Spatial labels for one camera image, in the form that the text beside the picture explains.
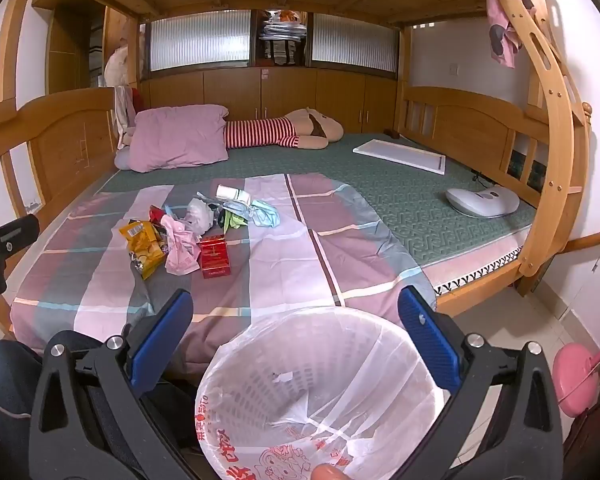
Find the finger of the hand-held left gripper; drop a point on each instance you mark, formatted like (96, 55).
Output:
(15, 232)

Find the blue face mask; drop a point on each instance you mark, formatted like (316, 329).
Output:
(265, 215)

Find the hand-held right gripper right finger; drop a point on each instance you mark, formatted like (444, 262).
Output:
(430, 340)

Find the clear plastic bag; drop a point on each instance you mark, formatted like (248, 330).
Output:
(237, 207)

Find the pink hanging cloth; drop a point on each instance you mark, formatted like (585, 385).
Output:
(500, 35)

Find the wooden wardrobe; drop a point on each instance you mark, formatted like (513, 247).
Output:
(65, 35)

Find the plaid blanket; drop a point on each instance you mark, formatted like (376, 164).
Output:
(280, 270)

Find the striped plush doll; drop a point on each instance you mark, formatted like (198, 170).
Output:
(260, 132)

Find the red cigarette box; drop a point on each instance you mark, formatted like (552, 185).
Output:
(214, 260)

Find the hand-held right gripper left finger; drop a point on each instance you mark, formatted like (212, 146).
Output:
(160, 345)

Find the hanging light clothes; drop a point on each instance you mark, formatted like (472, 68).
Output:
(122, 110)

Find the yellow snack packet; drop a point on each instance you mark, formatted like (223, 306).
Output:
(142, 247)

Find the grey small cushion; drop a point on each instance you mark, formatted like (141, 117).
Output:
(121, 160)

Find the pink stool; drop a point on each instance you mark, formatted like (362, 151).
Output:
(575, 370)

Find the person's right hand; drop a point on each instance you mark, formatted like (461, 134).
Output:
(328, 472)

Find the white massager pillow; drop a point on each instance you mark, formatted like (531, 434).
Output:
(480, 202)

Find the person's leg in dark pants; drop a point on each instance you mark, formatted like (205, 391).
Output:
(10, 370)

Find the wooden wall handrail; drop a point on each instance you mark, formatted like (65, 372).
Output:
(595, 240)

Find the pink plastic bag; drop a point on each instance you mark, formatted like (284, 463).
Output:
(180, 255)

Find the stack of shelf clutter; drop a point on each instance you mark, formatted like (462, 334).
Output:
(280, 35)

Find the white tissue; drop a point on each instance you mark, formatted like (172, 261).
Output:
(200, 212)

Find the white printed bin liner bag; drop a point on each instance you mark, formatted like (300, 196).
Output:
(230, 440)

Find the pink pillow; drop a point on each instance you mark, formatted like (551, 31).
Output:
(180, 135)

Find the wooden bunk ladder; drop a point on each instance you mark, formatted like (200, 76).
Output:
(555, 110)

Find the light green paper wrapper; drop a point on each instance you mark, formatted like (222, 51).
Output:
(235, 221)

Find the frosted glass window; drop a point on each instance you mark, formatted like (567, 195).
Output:
(355, 42)
(200, 40)

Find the red plastic wrapper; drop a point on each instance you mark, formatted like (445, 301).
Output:
(157, 215)

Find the white flat board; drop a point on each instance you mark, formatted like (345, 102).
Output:
(400, 155)

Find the wooden bunk bed frame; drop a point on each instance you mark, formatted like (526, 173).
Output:
(65, 130)

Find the green patterned mattress mat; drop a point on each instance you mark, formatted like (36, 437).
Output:
(405, 200)

